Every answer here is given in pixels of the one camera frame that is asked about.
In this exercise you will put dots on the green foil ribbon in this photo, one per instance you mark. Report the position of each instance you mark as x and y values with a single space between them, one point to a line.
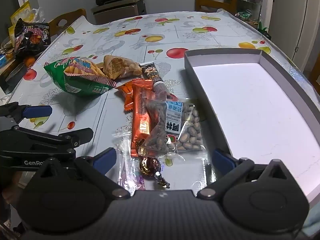
263 30

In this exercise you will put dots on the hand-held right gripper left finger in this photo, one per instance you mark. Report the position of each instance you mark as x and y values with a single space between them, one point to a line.
106 158

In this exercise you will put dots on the tan peanut snack bag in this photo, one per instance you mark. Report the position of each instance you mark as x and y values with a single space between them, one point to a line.
120 66

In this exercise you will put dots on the white cardboard box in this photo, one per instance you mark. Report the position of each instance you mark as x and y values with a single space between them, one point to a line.
250 105

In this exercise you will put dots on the black instant noodle packet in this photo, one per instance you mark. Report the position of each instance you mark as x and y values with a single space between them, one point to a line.
30 35

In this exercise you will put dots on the green striped snack bag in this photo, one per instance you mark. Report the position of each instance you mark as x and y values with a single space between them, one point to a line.
75 82

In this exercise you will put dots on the tan snack packet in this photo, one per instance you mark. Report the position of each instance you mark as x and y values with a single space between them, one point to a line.
100 66

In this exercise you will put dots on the orange fruit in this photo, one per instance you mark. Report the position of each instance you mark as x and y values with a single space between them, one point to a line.
28 61

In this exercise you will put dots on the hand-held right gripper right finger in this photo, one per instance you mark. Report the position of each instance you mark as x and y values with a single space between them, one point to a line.
222 158

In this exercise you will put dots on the blue packet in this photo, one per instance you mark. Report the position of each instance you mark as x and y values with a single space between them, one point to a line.
3 60

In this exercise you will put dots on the clear pistachio bag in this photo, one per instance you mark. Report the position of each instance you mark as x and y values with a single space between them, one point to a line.
185 130

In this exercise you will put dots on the small orange snack packet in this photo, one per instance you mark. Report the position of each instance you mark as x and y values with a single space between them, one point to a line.
126 95

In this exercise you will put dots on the grey cabinet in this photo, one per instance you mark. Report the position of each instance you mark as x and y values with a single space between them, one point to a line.
117 11

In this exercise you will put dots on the glass container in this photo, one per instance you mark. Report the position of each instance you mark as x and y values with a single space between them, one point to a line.
250 10

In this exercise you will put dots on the yellow bag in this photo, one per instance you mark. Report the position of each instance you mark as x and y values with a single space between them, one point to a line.
21 12

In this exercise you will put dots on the black yellow sausage tube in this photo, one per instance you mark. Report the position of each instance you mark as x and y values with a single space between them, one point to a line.
150 73

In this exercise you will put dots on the fruit print tablecloth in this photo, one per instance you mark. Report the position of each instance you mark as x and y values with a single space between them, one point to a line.
150 30

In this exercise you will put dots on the long orange snack bar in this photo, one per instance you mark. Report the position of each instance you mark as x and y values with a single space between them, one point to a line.
140 110

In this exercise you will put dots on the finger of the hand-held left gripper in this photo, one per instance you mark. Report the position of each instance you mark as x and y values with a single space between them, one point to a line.
75 136
37 111

